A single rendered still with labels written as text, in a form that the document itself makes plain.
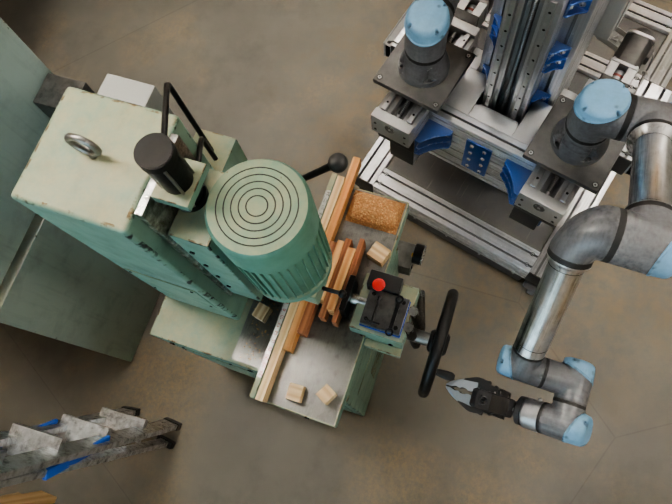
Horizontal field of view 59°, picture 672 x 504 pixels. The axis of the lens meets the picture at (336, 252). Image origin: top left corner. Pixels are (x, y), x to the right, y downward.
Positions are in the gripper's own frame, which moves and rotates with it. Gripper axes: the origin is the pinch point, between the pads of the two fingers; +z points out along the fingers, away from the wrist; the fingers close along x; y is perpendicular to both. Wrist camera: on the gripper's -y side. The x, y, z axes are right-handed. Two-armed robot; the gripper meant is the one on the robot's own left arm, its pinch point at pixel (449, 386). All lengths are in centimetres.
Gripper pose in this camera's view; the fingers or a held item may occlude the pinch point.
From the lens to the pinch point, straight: 164.8
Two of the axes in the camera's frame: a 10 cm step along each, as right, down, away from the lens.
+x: 3.3, -9.3, 1.8
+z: -7.6, -1.5, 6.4
